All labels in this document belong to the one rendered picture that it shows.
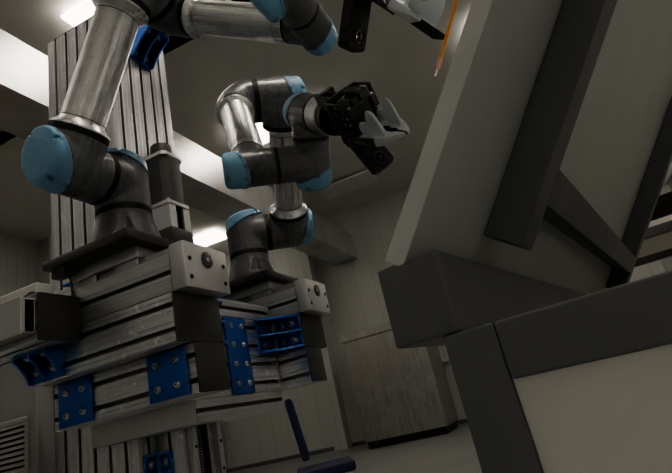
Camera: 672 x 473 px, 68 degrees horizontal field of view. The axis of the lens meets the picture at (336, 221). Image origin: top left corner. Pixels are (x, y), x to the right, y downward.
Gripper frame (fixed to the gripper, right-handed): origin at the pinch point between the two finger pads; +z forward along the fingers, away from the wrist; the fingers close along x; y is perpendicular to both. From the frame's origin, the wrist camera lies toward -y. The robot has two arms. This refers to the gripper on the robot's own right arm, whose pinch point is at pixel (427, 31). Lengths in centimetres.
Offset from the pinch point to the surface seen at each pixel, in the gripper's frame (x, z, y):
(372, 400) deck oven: 702, -141, -566
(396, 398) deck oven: 714, -114, -531
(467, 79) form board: -28.6, 25.7, -1.2
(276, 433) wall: 756, -266, -875
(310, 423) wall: 783, -229, -798
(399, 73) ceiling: 567, -394, -70
